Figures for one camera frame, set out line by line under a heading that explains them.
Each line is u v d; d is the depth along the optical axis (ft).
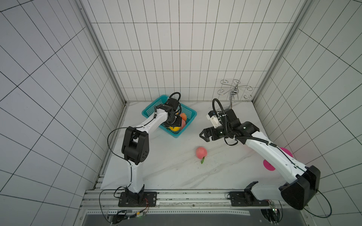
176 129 2.94
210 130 2.15
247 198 2.14
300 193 1.24
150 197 2.39
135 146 1.68
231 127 1.87
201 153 2.77
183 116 3.37
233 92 2.95
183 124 3.11
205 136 2.20
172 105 2.43
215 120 2.26
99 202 2.25
